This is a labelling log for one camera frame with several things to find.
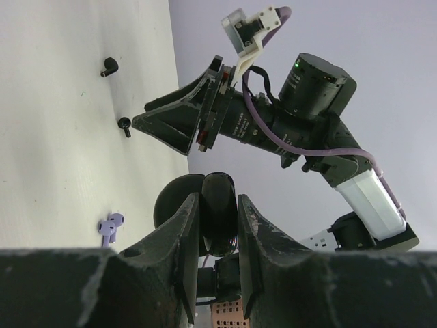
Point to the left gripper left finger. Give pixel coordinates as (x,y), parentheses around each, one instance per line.
(150,284)

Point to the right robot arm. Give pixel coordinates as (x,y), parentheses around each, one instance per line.
(304,120)

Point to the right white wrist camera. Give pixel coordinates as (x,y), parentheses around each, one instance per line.
(247,35)

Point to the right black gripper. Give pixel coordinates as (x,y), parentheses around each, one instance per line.
(171,119)

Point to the purple earbud right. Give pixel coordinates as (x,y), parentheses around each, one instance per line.
(118,220)

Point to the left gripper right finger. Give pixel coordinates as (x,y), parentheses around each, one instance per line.
(285,284)

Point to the black earbud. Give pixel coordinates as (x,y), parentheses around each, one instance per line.
(111,66)
(124,124)

